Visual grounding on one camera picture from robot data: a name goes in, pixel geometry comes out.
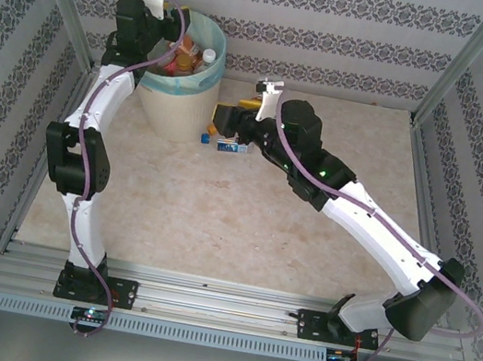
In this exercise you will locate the small bottle orange label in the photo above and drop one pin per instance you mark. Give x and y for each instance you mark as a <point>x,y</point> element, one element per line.
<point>185,64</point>

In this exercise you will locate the clear bottle white red label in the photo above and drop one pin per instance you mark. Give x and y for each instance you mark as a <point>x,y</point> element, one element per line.
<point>208,54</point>

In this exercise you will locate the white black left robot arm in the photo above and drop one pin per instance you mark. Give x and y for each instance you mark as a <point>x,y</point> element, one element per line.
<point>96,103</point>

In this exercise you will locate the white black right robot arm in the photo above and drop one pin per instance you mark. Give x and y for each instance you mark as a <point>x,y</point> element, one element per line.
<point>377,232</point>

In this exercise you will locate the white bin with blue liner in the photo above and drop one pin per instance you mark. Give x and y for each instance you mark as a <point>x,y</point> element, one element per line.
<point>174,112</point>

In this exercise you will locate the clear bottle blue label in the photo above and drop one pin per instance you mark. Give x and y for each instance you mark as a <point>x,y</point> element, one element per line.
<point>228,146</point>

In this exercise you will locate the small controller board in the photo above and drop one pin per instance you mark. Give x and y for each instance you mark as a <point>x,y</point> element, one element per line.
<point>89,313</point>
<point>339,356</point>

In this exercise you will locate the aluminium side rail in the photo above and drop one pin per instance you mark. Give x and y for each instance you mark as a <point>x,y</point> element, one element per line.
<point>424,194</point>
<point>20,216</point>

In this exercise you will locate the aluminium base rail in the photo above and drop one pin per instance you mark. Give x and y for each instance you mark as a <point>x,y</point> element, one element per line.
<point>220,303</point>

